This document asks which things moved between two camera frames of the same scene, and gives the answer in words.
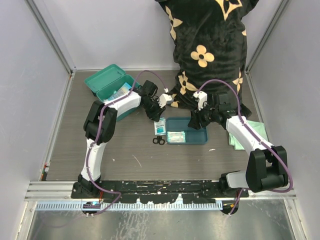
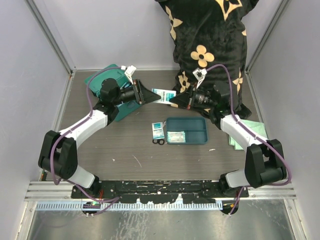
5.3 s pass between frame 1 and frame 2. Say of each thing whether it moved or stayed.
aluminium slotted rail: stayed
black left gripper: moved
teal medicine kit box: stayed
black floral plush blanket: stayed
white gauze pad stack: stayed
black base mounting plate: stayed
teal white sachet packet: moved
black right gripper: moved
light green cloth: stayed
